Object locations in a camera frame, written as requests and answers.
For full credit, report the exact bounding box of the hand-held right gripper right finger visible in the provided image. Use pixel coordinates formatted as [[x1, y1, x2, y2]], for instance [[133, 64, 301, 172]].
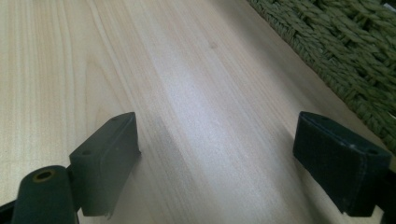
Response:
[[292, 110, 393, 217]]

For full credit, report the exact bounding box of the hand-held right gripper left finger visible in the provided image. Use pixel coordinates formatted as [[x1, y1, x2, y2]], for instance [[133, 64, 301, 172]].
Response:
[[68, 111, 142, 217]]

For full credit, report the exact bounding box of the green woven mat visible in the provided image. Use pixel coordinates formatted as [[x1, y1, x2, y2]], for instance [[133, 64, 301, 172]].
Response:
[[247, 0, 396, 154]]

